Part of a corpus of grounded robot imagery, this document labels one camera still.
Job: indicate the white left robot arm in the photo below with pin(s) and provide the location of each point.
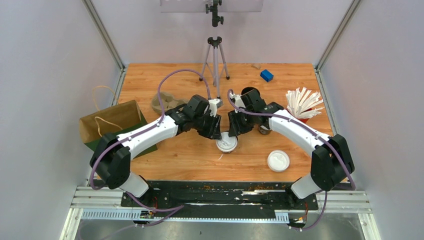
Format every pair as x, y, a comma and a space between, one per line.
112, 157

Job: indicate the red straw holder cup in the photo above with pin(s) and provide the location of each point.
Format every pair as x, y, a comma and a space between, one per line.
304, 120

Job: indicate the white wrapped straws bundle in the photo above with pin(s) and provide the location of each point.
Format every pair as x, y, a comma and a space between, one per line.
303, 103

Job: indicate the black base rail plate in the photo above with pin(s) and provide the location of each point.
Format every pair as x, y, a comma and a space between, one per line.
196, 201

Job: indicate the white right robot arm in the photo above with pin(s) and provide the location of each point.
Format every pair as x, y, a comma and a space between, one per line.
331, 160

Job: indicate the small tan block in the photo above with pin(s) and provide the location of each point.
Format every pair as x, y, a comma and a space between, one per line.
256, 66

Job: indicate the grey pulp cup carrier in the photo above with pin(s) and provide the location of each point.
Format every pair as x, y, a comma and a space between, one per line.
168, 100

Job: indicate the blue small block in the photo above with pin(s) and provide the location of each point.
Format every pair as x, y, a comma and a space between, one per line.
266, 75

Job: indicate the white plastic lid stack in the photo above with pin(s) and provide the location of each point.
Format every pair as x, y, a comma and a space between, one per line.
278, 161

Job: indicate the grey camera tripod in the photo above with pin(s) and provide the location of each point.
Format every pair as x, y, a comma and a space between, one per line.
219, 64

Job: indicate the brown coffee cup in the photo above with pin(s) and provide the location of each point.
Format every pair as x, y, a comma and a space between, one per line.
263, 130
226, 151

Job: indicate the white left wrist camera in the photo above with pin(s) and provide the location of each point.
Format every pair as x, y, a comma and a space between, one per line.
214, 105

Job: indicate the black paper cup stack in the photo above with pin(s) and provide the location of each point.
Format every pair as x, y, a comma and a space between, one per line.
247, 89

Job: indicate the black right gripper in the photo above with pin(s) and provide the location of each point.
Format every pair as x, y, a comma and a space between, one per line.
234, 129

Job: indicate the green paper bag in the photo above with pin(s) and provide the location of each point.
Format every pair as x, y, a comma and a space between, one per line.
118, 119

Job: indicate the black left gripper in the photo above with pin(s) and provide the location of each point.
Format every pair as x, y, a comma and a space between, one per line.
214, 132

